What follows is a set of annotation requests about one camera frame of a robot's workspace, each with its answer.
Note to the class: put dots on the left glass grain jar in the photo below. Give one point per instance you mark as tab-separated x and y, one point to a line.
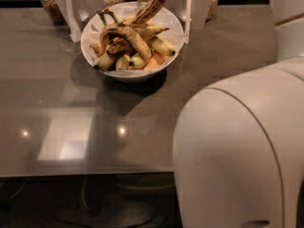
52	9

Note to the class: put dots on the greenish banana right side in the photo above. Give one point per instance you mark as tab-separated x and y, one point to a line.
162	46

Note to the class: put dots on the small banana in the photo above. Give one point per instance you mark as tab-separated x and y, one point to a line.
105	62
123	62
137	61

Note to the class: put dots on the small banana lower left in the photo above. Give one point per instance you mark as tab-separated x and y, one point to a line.
105	62

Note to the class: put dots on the right clear acrylic stand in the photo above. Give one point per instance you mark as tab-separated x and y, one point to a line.
192	13

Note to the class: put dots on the banana at upper left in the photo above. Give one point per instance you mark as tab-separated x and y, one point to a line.
149	30

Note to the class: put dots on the small banana lower middle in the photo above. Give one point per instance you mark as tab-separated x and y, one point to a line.
123	62

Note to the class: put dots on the small banana lower right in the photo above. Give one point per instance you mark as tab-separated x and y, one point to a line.
137	61

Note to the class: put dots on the orange fruit piece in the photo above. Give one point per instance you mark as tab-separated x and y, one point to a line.
156	61

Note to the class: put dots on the spotted ripe banana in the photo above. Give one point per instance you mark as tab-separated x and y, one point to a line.
151	8

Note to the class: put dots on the brown spotted banana centre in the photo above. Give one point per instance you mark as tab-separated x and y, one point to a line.
116	39

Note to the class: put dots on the far right glass jar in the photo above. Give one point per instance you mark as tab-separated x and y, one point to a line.
211	10

